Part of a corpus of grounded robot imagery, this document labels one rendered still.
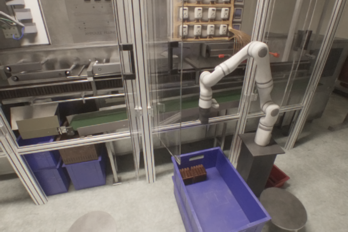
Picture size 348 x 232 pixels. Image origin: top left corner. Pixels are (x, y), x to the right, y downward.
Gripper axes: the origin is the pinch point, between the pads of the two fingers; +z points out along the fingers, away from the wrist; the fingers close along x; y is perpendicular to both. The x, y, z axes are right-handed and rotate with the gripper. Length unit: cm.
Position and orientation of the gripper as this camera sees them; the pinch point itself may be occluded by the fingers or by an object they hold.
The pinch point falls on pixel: (206, 129)
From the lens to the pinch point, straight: 120.2
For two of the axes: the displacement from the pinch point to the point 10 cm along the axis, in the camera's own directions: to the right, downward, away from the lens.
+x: 1.1, 4.6, -8.8
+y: -9.9, 0.5, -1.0
